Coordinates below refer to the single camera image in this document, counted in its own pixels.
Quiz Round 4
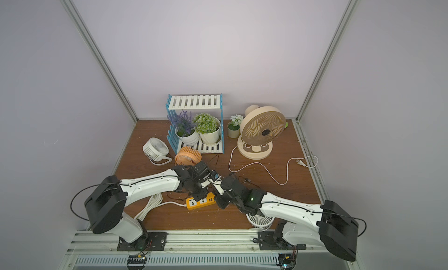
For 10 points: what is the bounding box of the yellow power strip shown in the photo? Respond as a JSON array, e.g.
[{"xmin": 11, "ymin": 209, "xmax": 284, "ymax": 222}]
[{"xmin": 185, "ymin": 193, "xmax": 216, "ymax": 210}]

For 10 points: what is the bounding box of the black usb cable orange fan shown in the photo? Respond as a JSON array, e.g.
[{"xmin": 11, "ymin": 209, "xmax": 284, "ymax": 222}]
[{"xmin": 204, "ymin": 154, "xmax": 220, "ymax": 169}]

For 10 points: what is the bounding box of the white beige fan cable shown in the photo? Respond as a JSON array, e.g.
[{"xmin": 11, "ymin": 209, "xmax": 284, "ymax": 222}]
[{"xmin": 228, "ymin": 145, "xmax": 319, "ymax": 187}]

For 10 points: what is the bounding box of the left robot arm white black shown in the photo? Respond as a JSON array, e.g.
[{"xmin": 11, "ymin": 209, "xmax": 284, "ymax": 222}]
[{"xmin": 84, "ymin": 161, "xmax": 219, "ymax": 251}]

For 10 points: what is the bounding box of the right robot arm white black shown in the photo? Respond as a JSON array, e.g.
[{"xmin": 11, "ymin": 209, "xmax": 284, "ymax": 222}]
[{"xmin": 209, "ymin": 174, "xmax": 361, "ymax": 262}]

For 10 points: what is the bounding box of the orange small desk fan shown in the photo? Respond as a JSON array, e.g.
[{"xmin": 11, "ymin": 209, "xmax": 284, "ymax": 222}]
[{"xmin": 175, "ymin": 146, "xmax": 202, "ymax": 166}]

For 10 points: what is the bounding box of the white round fan front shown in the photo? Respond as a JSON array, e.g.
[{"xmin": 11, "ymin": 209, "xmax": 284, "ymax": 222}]
[{"xmin": 246, "ymin": 215, "xmax": 275, "ymax": 230}]

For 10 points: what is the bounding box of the white small fan left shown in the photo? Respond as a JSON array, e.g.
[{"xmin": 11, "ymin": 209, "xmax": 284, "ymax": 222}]
[{"xmin": 142, "ymin": 138, "xmax": 173, "ymax": 166}]

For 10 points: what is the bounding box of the large beige desk fan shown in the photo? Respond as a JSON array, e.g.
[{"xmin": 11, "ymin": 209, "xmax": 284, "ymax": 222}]
[{"xmin": 238, "ymin": 104, "xmax": 287, "ymax": 160}]

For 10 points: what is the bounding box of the lavender plant white pot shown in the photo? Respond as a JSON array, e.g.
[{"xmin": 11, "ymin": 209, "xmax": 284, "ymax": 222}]
[{"xmin": 168, "ymin": 110, "xmax": 199, "ymax": 146}]

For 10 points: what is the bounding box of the green plant white pot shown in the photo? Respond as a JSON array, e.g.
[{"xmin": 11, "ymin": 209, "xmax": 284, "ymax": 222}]
[{"xmin": 194, "ymin": 112, "xmax": 221, "ymax": 145}]

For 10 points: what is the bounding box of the small white flower pot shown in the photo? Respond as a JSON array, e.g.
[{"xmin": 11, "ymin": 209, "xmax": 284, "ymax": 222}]
[{"xmin": 227, "ymin": 114, "xmax": 243, "ymax": 139}]

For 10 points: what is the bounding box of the blue white plant shelf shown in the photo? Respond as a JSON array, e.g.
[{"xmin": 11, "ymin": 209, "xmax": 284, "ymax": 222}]
[{"xmin": 166, "ymin": 94, "xmax": 225, "ymax": 154}]

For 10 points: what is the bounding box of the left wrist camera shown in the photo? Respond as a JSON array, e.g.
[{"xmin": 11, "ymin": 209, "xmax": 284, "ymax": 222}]
[{"xmin": 208, "ymin": 170, "xmax": 222, "ymax": 185}]

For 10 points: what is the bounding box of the white power strip cord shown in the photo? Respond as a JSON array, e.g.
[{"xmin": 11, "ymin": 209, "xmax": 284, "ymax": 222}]
[{"xmin": 132, "ymin": 193, "xmax": 188, "ymax": 223}]

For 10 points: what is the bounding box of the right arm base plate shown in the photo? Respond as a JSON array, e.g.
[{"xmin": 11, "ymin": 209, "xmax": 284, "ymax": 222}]
[{"xmin": 253, "ymin": 231, "xmax": 307, "ymax": 251}]

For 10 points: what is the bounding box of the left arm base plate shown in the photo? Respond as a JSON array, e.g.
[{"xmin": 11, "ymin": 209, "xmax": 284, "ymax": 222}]
[{"xmin": 117, "ymin": 232, "xmax": 168, "ymax": 251}]

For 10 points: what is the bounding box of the aluminium front rail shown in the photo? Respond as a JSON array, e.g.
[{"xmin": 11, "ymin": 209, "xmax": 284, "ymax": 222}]
[{"xmin": 59, "ymin": 230, "xmax": 365, "ymax": 270}]

